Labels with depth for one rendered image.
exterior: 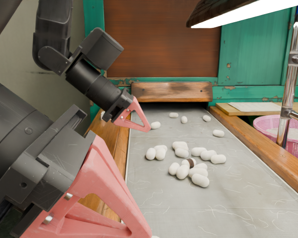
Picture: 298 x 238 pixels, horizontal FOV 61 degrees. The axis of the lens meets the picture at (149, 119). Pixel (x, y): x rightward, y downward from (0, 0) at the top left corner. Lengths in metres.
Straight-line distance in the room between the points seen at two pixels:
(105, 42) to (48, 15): 0.11
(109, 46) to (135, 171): 0.25
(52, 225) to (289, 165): 0.47
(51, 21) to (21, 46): 1.40
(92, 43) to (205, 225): 0.37
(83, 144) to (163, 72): 0.84
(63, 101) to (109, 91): 1.35
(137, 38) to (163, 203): 0.67
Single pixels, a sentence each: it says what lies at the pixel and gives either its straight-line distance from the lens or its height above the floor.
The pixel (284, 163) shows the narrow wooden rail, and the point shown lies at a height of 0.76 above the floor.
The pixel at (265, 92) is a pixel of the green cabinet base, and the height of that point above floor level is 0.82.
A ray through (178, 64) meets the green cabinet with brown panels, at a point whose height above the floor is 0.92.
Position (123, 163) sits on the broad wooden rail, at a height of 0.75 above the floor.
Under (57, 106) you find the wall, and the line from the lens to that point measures 1.88.
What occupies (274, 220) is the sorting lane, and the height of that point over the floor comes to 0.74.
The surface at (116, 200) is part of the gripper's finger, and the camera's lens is 0.17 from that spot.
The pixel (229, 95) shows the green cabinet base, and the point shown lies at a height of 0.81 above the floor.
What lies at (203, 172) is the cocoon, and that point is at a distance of 0.50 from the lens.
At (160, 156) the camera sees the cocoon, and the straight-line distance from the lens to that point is 0.57.
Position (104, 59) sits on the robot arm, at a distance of 0.51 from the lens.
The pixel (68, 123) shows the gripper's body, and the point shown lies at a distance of 0.19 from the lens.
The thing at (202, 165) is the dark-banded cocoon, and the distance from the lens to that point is 0.53.
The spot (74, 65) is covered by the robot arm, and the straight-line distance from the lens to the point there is 0.53.
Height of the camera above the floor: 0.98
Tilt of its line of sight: 16 degrees down
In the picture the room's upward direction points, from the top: straight up
